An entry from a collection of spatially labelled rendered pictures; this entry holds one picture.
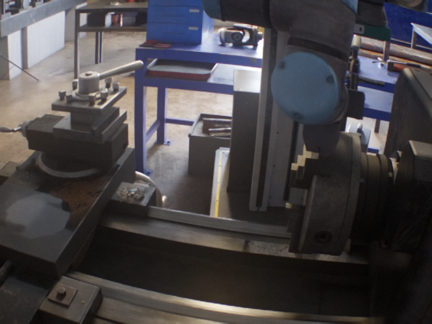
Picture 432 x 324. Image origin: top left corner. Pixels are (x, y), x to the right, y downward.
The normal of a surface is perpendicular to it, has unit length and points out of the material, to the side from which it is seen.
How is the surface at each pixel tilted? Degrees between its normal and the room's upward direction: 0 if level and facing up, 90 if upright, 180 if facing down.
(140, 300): 49
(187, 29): 90
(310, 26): 69
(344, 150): 21
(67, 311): 0
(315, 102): 74
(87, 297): 0
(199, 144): 90
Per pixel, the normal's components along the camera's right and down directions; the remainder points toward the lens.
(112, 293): -0.12, -0.23
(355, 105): -0.39, 0.07
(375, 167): -0.02, -0.68
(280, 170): -0.05, 0.48
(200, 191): 0.05, -0.87
